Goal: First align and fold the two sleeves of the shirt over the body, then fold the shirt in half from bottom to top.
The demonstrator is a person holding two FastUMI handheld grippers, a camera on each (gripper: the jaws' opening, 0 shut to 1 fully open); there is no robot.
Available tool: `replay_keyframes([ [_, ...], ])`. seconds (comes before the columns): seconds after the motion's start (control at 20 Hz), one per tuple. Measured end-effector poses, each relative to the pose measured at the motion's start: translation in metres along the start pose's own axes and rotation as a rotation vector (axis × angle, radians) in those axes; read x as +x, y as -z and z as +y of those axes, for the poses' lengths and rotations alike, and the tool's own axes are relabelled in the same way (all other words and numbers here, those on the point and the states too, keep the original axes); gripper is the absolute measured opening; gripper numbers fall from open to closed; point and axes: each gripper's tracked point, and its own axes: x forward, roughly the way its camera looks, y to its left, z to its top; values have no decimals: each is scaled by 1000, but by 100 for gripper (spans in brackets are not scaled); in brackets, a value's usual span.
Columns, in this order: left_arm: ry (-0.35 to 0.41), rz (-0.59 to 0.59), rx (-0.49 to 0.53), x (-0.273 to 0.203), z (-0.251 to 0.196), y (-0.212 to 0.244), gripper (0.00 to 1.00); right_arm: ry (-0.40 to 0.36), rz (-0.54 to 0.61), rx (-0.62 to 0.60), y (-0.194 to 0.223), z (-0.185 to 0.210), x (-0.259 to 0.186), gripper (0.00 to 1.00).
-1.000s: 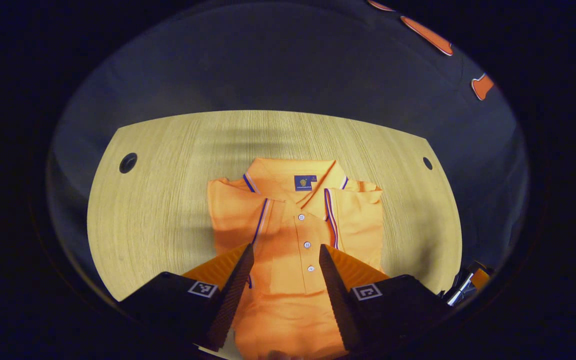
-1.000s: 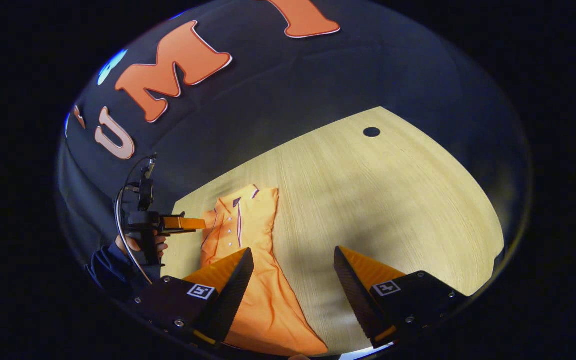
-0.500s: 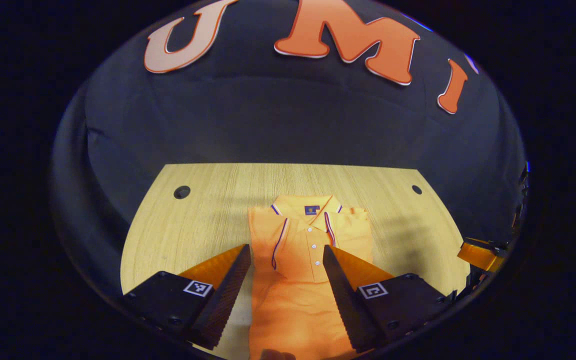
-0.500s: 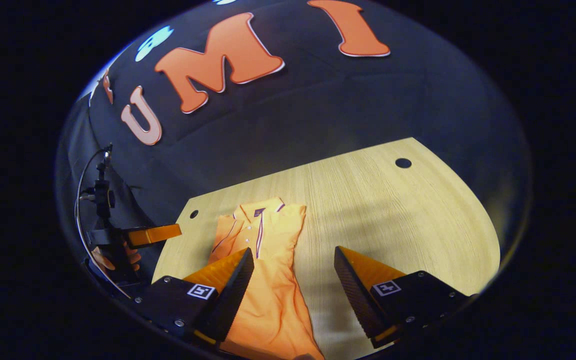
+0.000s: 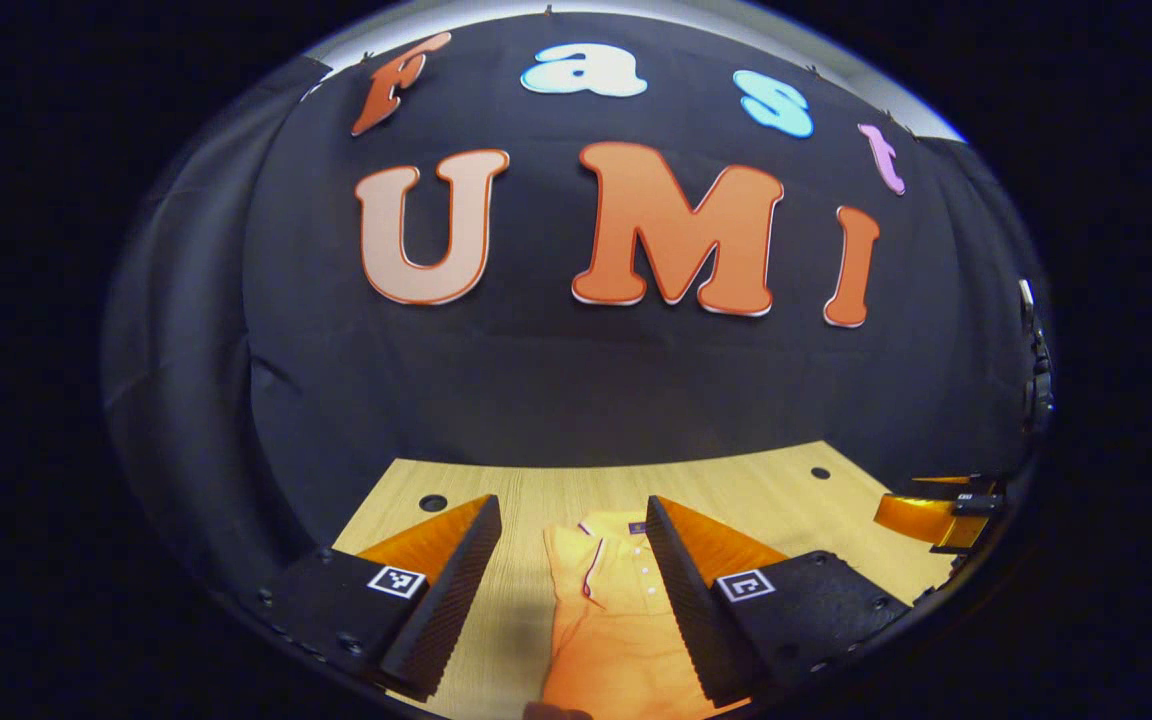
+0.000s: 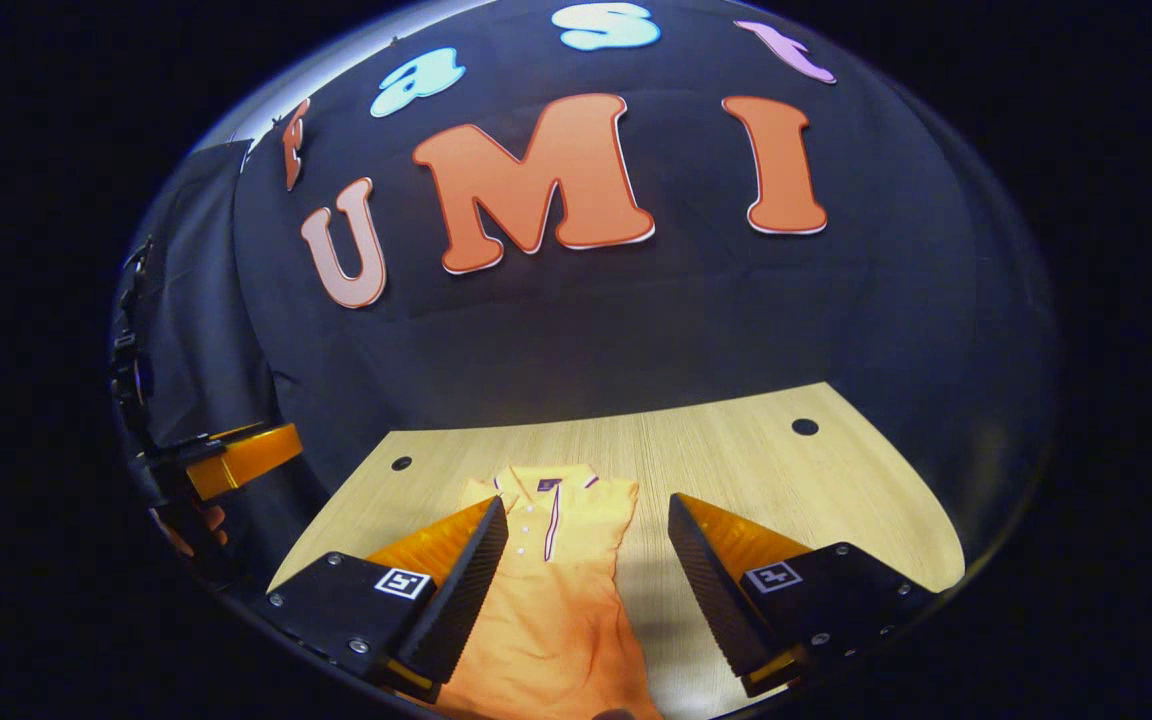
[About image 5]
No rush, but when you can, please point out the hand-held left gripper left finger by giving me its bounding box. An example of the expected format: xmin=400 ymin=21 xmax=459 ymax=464
xmin=256 ymin=493 xmax=503 ymax=701

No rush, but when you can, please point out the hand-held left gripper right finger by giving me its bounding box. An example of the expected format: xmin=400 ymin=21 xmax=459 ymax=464
xmin=644 ymin=494 xmax=912 ymax=706

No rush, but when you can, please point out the orange T-shirt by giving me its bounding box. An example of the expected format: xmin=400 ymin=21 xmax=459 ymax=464
xmin=541 ymin=512 xmax=752 ymax=720

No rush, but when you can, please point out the row of black cloth clips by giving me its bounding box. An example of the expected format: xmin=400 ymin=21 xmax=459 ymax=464
xmin=361 ymin=5 xmax=922 ymax=141

